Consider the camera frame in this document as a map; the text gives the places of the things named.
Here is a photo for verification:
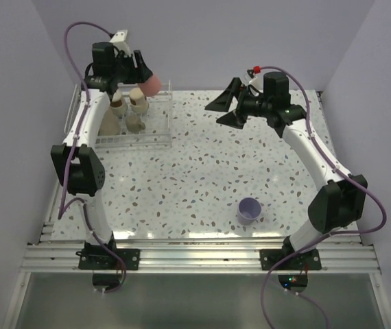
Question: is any purple cup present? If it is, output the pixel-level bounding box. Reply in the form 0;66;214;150
237;197;261;225

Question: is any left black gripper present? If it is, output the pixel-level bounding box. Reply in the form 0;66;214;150
110;50;152;85

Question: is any white wire dish rack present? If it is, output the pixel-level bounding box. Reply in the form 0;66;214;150
63;82;173;150

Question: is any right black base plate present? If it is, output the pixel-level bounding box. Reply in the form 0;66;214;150
259;249;322;271

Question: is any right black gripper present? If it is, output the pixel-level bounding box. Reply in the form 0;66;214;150
206;77;272;130

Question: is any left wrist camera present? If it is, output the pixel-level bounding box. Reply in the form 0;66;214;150
110;29;130;54

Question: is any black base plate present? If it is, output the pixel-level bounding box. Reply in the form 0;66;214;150
75;240;141;271
259;249;322;271

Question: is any red cup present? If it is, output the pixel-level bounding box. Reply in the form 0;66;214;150
137;74;162;97

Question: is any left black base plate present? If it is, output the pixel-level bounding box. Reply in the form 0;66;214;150
75;240;141;271

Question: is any aluminium rail frame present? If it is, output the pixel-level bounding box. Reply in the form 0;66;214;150
3;221;391;328

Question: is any beige tall cup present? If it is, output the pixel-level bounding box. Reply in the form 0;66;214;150
99;108;121;136

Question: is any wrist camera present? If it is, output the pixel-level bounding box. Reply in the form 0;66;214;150
110;29;130;54
243;68;263;91

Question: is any small olive mug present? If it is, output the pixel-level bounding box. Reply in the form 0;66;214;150
125;114;145;134

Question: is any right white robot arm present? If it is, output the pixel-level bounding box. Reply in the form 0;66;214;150
205;67;368;269

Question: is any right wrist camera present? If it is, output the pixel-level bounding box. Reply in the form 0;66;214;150
243;68;263;91

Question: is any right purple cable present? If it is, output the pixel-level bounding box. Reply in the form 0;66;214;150
260;64;388;329

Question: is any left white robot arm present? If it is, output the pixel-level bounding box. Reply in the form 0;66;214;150
51;40;161;269

